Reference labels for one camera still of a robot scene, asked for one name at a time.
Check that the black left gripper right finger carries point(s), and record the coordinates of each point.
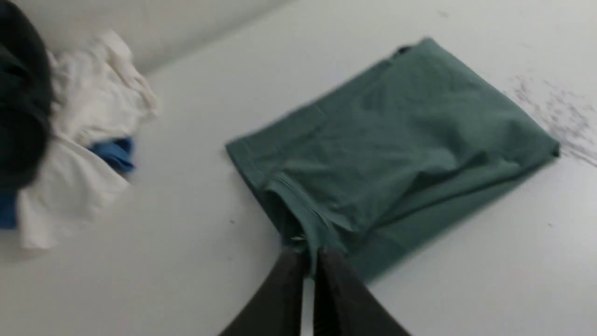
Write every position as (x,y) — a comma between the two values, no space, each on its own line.
(343,305)

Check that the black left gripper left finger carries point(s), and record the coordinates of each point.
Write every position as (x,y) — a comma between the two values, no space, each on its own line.
(276,307)

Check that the green long sleeve shirt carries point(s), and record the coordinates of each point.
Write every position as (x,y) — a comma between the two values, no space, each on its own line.
(388,160)

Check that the blue cloth garment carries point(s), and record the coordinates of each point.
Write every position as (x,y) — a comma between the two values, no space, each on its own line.
(116,153)

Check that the white cloth garment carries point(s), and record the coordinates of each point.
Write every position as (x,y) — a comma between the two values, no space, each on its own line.
(98,96)

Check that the dark black garment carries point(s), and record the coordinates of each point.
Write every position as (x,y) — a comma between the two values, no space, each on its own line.
(25,99)

